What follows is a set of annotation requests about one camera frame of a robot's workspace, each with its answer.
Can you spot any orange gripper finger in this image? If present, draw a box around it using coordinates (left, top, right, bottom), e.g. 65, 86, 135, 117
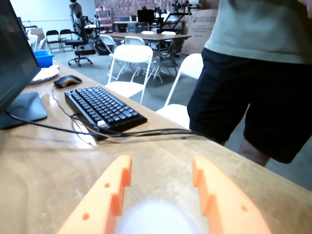
56, 155, 133, 234
192, 156, 273, 234

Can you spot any clear water bottle white cap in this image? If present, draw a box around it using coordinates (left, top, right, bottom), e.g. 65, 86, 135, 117
114, 198, 199, 234

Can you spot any white plate with napkin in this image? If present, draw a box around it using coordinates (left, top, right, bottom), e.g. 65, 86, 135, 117
30, 64, 60, 84

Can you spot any black keyboard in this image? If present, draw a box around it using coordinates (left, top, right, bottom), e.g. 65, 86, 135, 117
64, 86, 148, 134

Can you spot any person in beige shirt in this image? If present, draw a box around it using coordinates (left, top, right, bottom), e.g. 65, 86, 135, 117
187, 0, 312, 168

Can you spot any black computer mouse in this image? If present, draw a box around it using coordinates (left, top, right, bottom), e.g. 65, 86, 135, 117
53, 75, 83, 89

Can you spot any blue plastic bin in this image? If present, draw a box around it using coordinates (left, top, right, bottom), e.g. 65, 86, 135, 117
33, 50, 55, 68

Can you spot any black round floor fan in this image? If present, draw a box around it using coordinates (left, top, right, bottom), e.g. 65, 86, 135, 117
94, 38, 114, 56

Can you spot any black office chair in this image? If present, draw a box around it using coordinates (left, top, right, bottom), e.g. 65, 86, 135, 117
64, 11, 96, 67

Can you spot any black computer monitor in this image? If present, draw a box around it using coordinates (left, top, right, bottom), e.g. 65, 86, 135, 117
0, 0, 48, 130

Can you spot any black folding chair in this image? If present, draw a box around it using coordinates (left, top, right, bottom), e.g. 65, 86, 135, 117
45, 29, 61, 53
59, 29, 74, 52

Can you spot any brown folding table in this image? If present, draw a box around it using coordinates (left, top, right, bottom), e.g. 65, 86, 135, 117
104, 32, 192, 81

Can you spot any large cardboard box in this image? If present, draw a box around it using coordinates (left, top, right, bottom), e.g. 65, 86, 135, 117
181, 9, 220, 56

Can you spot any black background monitor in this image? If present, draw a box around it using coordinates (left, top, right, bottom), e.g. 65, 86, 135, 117
137, 9, 156, 23

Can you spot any black metal equipment rig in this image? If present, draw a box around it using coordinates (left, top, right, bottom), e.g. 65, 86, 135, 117
156, 0, 203, 34

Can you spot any black monitor cable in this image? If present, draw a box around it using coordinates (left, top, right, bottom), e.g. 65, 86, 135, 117
4, 110, 217, 143

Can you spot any black keyboard cable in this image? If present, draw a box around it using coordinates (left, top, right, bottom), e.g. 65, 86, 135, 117
70, 113, 195, 138

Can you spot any thin mouse cable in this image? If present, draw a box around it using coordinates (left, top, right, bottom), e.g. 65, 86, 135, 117
50, 85, 98, 147

